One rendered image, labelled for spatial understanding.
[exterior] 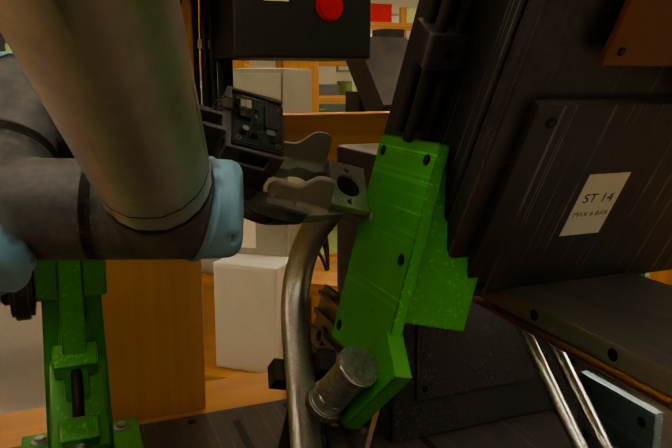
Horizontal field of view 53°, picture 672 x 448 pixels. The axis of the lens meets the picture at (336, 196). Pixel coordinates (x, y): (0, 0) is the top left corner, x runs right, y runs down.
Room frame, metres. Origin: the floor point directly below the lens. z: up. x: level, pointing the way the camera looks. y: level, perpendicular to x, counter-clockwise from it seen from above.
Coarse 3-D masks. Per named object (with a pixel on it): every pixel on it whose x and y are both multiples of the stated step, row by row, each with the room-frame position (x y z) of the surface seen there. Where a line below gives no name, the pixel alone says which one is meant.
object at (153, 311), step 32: (192, 32) 0.86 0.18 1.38; (192, 64) 0.86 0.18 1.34; (128, 288) 0.83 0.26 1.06; (160, 288) 0.84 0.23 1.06; (192, 288) 0.86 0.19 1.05; (128, 320) 0.83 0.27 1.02; (160, 320) 0.84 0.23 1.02; (192, 320) 0.86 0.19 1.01; (128, 352) 0.83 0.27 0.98; (160, 352) 0.84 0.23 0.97; (192, 352) 0.86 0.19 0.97; (128, 384) 0.83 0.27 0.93; (160, 384) 0.84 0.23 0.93; (192, 384) 0.86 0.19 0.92; (128, 416) 0.83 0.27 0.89; (160, 416) 0.84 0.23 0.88
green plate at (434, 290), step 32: (384, 160) 0.65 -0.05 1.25; (416, 160) 0.59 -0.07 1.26; (384, 192) 0.63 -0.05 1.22; (416, 192) 0.58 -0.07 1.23; (384, 224) 0.61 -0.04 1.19; (416, 224) 0.56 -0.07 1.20; (352, 256) 0.66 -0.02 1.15; (384, 256) 0.60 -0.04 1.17; (416, 256) 0.56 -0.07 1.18; (448, 256) 0.58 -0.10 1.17; (352, 288) 0.64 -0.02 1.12; (384, 288) 0.58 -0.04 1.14; (416, 288) 0.57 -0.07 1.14; (448, 288) 0.58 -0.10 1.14; (352, 320) 0.62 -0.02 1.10; (384, 320) 0.56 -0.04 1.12; (416, 320) 0.57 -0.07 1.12; (448, 320) 0.58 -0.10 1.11
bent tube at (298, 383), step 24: (336, 168) 0.67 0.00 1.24; (360, 168) 0.68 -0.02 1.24; (336, 192) 0.64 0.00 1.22; (360, 192) 0.66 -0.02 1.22; (312, 240) 0.69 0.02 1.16; (288, 264) 0.71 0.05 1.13; (312, 264) 0.71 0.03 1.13; (288, 288) 0.70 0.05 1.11; (288, 312) 0.68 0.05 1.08; (288, 336) 0.66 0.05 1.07; (288, 360) 0.64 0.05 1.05; (312, 360) 0.65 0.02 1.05; (288, 384) 0.62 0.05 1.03; (312, 384) 0.62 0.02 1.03; (288, 408) 0.61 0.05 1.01; (312, 432) 0.58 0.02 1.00
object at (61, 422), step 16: (96, 352) 0.66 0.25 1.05; (48, 368) 0.67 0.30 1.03; (64, 368) 0.65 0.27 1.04; (80, 368) 0.65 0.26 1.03; (96, 368) 0.67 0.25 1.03; (64, 384) 0.66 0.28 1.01; (80, 384) 0.65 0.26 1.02; (96, 384) 0.67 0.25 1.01; (64, 400) 0.65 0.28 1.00; (80, 400) 0.63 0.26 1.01; (96, 400) 0.66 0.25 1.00; (64, 416) 0.64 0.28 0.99; (80, 416) 0.62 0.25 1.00; (96, 416) 0.62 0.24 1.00; (64, 432) 0.60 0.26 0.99; (80, 432) 0.61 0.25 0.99; (96, 432) 0.61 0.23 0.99
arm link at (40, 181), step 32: (0, 128) 0.49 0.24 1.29; (0, 160) 0.47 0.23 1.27; (32, 160) 0.48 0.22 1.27; (64, 160) 0.48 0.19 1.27; (0, 192) 0.45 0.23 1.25; (32, 192) 0.45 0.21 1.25; (64, 192) 0.46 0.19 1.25; (0, 224) 0.44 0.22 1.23; (32, 224) 0.45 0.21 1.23; (64, 224) 0.45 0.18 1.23; (0, 256) 0.43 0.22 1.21; (32, 256) 0.46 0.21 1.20; (64, 256) 0.47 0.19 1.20; (0, 288) 0.46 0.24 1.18
